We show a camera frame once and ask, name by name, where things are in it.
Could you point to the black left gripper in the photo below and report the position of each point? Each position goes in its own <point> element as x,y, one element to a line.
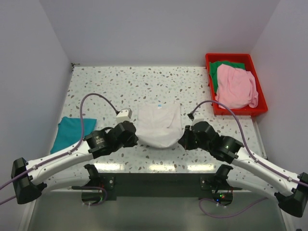
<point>133,142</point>

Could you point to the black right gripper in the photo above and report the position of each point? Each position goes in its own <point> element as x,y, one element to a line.
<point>184,140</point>

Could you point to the white t shirt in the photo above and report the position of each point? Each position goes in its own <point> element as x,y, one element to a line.
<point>159,125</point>

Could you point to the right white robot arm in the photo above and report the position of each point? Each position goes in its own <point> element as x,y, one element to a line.
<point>242,168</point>

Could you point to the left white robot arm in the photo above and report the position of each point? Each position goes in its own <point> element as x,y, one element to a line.
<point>70,167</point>

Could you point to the teal folded t shirt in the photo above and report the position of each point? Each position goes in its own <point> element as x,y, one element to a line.
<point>69,132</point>

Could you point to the pink t shirt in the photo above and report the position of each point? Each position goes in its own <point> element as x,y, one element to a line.
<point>236,87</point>

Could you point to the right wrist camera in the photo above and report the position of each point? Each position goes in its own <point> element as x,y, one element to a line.
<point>197,120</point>

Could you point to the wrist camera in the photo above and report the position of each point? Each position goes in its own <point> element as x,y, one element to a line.
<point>197,120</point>
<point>124,115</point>

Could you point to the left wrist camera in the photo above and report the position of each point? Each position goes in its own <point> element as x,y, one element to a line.
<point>124,115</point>

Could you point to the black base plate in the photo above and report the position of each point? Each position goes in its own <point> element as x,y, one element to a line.
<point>110,186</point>

